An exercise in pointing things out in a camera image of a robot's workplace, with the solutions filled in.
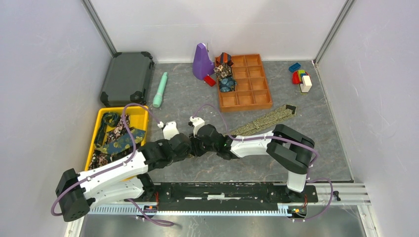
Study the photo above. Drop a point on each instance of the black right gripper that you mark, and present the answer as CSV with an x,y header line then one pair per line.
x,y
194,149

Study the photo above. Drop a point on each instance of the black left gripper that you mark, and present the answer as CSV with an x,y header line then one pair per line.
x,y
181,156

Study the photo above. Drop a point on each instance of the olive green leaf-pattern tie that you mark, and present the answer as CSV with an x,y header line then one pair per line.
x,y
266,121

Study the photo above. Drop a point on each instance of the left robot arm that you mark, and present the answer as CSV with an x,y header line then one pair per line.
x,y
78,193

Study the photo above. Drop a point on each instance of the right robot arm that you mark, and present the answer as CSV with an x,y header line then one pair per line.
x,y
291,149

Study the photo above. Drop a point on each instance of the blue yellow-flower tie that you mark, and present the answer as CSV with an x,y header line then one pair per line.
x,y
124,142

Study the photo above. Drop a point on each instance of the black pink-floral tie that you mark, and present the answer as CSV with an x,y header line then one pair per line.
x,y
115,133

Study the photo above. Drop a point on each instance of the yellow plastic bin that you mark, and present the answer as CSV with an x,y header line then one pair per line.
x,y
135,117

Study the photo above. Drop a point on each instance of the mint green flashlight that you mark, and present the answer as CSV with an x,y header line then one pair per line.
x,y
158,98

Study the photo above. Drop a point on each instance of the dark green striped tie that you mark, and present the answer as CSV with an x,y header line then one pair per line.
x,y
108,119

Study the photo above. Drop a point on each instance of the dark brown-leaf tie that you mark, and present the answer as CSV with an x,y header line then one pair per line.
x,y
100,159

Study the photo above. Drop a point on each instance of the rolled blue paisley tie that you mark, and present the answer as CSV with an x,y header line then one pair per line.
x,y
227,84

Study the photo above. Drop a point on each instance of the orange wooden compartment tray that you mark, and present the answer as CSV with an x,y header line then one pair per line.
x,y
252,90

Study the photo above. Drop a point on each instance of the rolled brown floral tie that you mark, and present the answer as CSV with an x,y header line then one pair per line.
x,y
223,71

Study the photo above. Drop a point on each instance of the purple plastic object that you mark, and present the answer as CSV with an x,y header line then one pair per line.
x,y
202,64

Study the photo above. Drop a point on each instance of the dark grey suitcase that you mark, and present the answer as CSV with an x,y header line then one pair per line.
x,y
127,79

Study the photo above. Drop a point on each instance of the rolled orange navy tie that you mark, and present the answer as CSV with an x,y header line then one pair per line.
x,y
224,58

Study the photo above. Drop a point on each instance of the red toy block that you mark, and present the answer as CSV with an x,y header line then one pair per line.
x,y
295,78

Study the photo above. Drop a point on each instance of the white toy block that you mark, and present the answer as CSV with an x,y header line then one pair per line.
x,y
306,84

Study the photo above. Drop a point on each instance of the blue toy brick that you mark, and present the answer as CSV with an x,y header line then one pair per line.
x,y
294,67

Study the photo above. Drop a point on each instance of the green toy block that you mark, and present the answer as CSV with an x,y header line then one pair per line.
x,y
301,73

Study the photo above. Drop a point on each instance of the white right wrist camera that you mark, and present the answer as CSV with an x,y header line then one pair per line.
x,y
196,123

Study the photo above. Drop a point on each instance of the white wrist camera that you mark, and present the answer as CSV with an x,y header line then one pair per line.
x,y
169,129
196,123

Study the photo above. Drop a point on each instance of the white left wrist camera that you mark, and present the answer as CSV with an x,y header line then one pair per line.
x,y
169,129

